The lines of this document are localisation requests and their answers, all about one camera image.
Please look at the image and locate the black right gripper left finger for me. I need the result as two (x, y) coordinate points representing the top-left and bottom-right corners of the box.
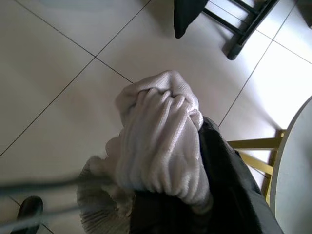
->
(130, 192), (210, 234)

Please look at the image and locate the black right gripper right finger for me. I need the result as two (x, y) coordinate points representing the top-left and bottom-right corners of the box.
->
(198, 117), (281, 234)

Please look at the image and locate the white knitted sweater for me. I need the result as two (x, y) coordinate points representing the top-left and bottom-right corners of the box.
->
(77, 70), (214, 234)

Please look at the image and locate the grey metal clothes hanger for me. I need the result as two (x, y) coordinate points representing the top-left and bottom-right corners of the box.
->
(0, 176), (117, 234)

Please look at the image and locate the round white table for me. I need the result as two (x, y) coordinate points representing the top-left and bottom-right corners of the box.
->
(228, 96), (312, 234)

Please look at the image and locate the black metal clothes rack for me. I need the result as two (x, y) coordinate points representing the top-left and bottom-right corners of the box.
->
(202, 0), (281, 60)

